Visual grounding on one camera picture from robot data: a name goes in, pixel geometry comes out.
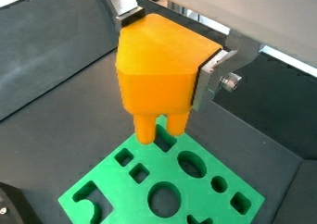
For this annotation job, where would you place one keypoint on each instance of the green shape sorter board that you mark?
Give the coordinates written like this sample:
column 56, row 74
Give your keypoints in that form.
column 168, row 182

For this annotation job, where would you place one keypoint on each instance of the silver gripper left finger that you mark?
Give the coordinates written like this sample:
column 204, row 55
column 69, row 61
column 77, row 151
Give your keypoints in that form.
column 125, row 12

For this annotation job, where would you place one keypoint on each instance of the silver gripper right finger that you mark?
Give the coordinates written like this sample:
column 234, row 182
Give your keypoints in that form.
column 216, row 74

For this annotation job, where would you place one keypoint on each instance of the black round base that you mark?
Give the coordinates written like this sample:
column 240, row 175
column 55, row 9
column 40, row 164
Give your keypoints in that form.
column 16, row 210

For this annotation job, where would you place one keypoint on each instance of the orange three prong block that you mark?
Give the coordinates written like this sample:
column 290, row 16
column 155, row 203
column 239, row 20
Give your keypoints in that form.
column 158, row 59

